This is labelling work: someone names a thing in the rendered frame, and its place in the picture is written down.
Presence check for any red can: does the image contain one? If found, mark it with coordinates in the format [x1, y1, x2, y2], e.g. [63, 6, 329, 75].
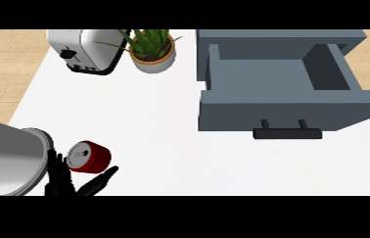
[66, 140, 113, 174]

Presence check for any green plant in white pot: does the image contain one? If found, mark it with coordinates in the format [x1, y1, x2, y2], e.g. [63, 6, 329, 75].
[94, 29, 185, 74]

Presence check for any grey drawer front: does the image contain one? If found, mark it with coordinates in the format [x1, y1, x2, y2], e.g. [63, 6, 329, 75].
[197, 89, 370, 132]

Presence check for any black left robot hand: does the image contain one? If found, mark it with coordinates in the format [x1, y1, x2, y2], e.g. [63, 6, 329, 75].
[43, 146, 120, 197]

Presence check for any silver toaster with black base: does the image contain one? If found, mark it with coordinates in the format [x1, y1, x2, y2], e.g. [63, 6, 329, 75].
[46, 29, 133, 76]

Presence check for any black drawer handle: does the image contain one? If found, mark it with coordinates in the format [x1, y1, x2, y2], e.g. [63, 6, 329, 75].
[253, 119, 325, 140]

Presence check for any grey open drawer box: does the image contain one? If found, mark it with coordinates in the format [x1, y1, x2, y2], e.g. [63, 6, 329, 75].
[204, 43, 365, 93]

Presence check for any grey cabinet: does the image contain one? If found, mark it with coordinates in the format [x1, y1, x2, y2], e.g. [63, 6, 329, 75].
[195, 29, 369, 83]

